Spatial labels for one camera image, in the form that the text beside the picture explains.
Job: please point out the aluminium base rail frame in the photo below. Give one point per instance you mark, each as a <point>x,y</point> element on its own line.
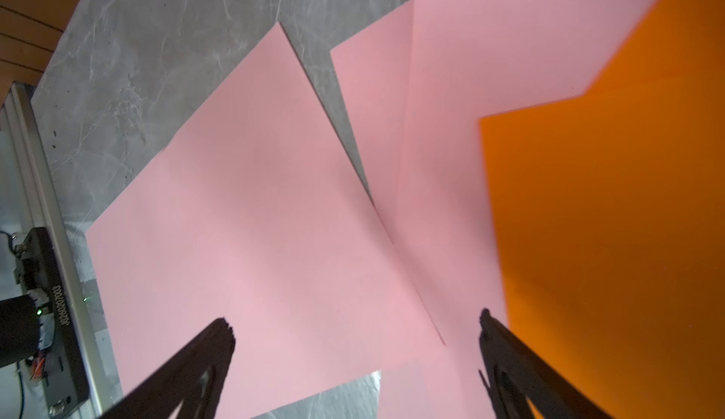
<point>28,200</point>

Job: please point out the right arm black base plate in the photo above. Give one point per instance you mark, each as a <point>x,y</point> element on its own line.
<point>55,364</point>

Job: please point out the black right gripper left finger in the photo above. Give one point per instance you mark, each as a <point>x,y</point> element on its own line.
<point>189,384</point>

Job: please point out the large orange paper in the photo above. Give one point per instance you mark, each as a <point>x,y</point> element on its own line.
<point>609,216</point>

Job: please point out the large curved pink paper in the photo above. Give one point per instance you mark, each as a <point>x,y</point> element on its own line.
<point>254,213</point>

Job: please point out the pink paper top right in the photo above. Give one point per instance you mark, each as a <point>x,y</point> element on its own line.
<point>415,84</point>

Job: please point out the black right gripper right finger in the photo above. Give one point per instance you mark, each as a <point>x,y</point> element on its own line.
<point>519,382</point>

